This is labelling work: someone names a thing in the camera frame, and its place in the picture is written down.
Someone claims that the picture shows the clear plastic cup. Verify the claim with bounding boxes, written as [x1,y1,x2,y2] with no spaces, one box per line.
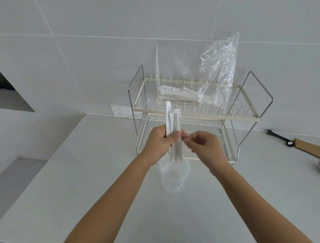
[159,159,192,194]

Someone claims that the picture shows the person's right forearm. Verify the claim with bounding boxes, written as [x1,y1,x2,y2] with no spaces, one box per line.
[209,163,315,243]

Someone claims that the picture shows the brown cardboard piece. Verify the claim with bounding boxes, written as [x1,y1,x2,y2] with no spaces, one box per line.
[294,138,320,159]

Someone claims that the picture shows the large clear plastic bag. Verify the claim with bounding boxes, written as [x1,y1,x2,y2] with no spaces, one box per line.
[155,42,208,107]

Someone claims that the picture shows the person's left hand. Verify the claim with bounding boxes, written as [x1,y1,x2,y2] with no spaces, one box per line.
[140,124,181,167]

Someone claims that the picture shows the white wall socket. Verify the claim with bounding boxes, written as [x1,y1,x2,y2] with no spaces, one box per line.
[111,105,143,119]

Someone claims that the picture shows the person's left forearm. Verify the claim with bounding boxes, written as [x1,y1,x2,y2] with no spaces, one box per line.
[64,155,160,243]

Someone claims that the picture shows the cream wire dish rack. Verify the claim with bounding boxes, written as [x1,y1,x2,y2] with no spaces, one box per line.
[127,64,274,166]

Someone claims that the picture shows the person's right hand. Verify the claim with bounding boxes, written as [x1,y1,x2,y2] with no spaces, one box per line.
[183,131,227,176]

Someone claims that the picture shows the bundle of white plastic strips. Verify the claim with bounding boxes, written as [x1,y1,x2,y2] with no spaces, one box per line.
[157,85,203,105]

